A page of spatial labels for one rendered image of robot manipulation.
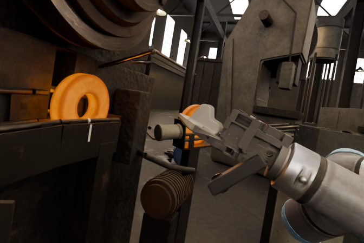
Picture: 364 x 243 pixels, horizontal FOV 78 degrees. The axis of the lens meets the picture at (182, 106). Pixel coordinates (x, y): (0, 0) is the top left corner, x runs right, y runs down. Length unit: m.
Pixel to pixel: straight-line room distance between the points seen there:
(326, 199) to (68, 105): 0.51
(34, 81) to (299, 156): 0.54
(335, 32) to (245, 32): 6.41
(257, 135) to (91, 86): 0.39
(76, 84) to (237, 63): 2.84
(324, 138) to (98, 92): 2.13
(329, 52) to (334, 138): 6.97
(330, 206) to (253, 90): 2.72
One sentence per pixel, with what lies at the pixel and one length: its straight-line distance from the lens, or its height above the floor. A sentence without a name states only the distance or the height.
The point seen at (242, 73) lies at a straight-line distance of 3.18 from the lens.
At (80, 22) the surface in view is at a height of 0.91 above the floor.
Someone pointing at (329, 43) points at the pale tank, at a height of 3.53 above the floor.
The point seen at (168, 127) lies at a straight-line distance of 0.80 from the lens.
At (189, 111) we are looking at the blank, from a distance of 0.84.
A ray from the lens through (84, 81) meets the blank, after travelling 0.56.
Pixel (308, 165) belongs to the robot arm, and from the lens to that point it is 0.42.
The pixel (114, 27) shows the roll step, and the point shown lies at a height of 0.93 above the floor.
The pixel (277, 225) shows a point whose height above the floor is 0.34.
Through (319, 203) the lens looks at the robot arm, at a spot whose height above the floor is 0.67.
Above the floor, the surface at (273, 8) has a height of 2.15.
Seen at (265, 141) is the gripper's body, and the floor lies 0.74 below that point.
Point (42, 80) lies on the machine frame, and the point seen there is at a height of 0.79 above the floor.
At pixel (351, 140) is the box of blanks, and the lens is 2.54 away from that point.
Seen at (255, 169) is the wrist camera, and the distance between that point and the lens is 0.43.
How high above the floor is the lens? 0.79
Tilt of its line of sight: 1 degrees down
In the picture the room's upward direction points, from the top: 9 degrees clockwise
